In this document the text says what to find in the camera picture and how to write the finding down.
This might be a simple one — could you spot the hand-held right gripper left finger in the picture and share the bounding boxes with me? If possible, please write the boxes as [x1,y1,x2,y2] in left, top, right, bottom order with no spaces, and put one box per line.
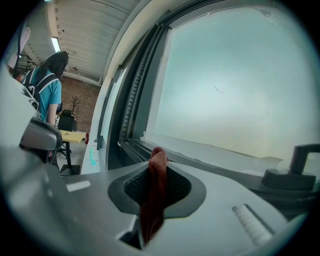
[0,144,153,256]

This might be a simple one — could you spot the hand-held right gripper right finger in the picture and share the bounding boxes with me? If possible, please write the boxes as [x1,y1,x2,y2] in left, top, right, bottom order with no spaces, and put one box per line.
[143,161,289,256]

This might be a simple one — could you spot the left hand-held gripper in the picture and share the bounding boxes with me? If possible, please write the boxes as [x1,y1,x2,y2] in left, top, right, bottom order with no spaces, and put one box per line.
[0,63,63,153]

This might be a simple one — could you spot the dark red cloth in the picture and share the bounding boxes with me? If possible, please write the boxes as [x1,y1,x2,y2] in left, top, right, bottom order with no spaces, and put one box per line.
[139,146,171,245]

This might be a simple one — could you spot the black office chair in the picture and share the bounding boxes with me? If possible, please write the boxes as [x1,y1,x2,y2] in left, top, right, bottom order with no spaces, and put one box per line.
[57,109,78,132]

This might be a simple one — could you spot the light wooden table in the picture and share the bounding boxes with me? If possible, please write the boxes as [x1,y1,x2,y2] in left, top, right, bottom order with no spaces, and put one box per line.
[56,129,87,176]

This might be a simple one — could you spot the branch-shaped coat stand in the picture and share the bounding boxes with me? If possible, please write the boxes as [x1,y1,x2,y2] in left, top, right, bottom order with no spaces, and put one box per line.
[70,96,80,116]

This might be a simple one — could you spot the ceiling tube light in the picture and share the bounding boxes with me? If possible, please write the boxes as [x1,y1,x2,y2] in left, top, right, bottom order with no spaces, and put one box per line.
[51,36,62,53]

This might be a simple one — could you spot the person's pink shirt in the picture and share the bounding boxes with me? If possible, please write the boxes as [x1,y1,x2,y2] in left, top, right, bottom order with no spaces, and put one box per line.
[6,26,31,69]

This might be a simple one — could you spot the white-edged frosted window pane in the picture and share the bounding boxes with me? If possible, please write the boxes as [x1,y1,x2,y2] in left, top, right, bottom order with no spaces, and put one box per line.
[144,6,316,161]

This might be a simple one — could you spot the black window handle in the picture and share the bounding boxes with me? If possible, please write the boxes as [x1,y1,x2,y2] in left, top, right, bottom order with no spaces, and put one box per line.
[261,143,320,192]

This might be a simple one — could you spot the frosted window with dark frame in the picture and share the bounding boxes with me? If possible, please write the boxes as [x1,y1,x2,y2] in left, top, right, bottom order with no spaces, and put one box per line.
[96,0,320,221]

